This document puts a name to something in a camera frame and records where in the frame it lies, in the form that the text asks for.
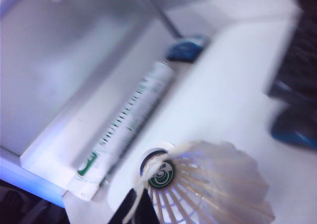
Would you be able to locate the white shuttlecock tube green print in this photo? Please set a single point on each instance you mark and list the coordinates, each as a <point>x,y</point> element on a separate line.
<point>133,120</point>

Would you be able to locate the white feather shuttlecock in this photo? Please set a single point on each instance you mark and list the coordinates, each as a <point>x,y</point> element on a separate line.
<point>223,179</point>

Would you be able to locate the blue round object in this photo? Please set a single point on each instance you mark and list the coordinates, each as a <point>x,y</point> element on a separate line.
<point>185,48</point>

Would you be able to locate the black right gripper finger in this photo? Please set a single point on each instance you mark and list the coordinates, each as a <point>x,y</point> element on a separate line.
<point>118,220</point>

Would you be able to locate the grey framed rear partition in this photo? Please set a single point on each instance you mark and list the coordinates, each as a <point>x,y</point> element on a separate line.
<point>168,23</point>

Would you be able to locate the white desk riser platform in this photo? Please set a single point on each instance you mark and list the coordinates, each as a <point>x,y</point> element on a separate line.
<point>223,85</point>

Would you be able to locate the black keyboard blue stripe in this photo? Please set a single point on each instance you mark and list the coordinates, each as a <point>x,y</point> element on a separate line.
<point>302,60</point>

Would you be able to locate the black and blue mouse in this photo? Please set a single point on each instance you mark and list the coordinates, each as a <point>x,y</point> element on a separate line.
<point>292,132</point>

